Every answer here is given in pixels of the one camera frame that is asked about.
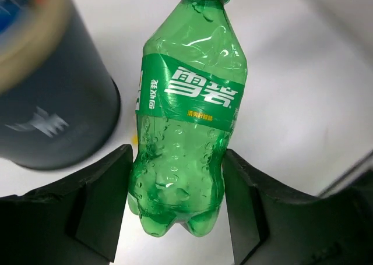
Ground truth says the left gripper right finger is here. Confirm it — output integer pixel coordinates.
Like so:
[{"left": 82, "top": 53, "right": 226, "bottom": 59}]
[{"left": 223, "top": 150, "right": 372, "bottom": 264}]

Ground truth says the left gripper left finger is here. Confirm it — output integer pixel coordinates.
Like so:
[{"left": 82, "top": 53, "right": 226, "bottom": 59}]
[{"left": 1, "top": 144, "right": 133, "bottom": 265}]

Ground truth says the green bottle with cap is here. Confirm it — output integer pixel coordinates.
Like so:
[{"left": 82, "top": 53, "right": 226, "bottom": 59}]
[{"left": 128, "top": 0, "right": 247, "bottom": 237}]

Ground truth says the small yellow cap bottle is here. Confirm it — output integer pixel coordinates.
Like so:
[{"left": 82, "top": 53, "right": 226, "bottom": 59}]
[{"left": 131, "top": 134, "right": 138, "bottom": 146}]

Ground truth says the blue label water bottle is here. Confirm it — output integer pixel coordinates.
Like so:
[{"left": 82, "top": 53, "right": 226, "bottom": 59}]
[{"left": 1, "top": 0, "right": 33, "bottom": 34}]

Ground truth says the dark green round bin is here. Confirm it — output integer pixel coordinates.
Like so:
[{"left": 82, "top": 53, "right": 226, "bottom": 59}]
[{"left": 1, "top": 0, "right": 121, "bottom": 170}]

